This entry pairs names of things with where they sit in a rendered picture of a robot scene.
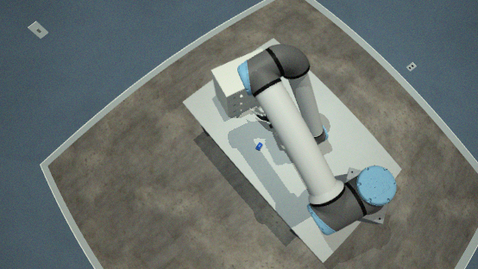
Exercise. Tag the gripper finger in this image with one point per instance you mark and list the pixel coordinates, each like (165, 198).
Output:
(259, 114)

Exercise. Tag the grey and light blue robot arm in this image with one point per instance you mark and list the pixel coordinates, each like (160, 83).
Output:
(333, 204)

